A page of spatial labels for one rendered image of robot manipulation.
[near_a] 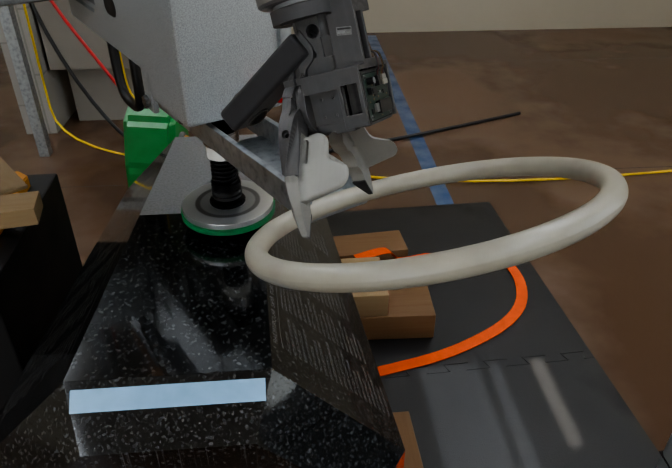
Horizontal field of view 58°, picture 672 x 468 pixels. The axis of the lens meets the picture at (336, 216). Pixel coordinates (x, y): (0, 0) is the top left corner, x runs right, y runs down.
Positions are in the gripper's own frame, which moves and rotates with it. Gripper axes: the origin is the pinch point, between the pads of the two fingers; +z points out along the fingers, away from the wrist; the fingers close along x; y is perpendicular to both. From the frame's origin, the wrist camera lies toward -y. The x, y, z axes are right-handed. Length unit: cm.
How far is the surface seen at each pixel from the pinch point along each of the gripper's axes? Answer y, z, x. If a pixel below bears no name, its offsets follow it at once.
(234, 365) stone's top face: -39, 31, 23
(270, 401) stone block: -34, 38, 23
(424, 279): 8.3, 6.8, -1.0
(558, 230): 19.7, 5.6, 7.0
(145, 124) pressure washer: -182, -12, 167
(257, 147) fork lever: -42, -3, 50
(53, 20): -286, -84, 224
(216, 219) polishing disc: -59, 11, 52
